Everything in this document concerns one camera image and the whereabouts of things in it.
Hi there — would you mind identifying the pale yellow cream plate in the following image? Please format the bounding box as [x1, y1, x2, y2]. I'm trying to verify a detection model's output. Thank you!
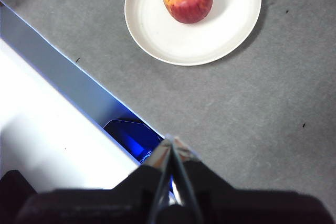
[124, 0, 263, 67]

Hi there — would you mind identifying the dark blue device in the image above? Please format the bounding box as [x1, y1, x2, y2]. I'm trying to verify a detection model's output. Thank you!
[103, 118, 165, 166]

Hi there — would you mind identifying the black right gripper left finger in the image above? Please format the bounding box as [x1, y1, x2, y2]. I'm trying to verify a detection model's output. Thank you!
[0, 137, 173, 224]

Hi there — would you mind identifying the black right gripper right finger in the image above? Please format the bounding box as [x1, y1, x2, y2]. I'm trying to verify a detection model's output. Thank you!
[171, 136, 336, 224]

